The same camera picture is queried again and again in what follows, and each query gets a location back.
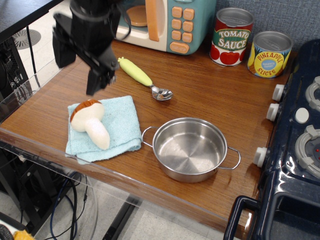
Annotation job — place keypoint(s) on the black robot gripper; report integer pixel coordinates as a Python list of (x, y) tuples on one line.
[(88, 36)]

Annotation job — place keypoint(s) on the plush white brown mushroom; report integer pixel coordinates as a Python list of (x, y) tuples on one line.
[(87, 117)]

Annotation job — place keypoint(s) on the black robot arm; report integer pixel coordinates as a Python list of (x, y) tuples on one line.
[(95, 6)]

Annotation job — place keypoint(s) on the light blue folded napkin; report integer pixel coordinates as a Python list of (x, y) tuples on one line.
[(121, 122)]

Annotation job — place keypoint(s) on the black desk at left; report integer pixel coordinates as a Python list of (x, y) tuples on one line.
[(15, 15)]

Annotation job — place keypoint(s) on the toy microwave cream teal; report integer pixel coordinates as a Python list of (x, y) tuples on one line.
[(173, 26)]

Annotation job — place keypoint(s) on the clear acrylic table guard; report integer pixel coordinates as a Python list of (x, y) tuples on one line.
[(35, 123)]

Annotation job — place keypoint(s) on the small steel pot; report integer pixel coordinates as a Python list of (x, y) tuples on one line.
[(189, 150)]

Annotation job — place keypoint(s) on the tomato sauce can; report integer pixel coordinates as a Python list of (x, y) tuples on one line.
[(232, 30)]

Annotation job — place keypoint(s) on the pineapple slices can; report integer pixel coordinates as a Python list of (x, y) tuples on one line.
[(269, 54)]

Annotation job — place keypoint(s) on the dark blue toy stove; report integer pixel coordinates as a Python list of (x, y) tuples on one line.
[(288, 204)]

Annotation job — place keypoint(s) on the spoon with green handle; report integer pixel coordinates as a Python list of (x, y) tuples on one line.
[(160, 94)]

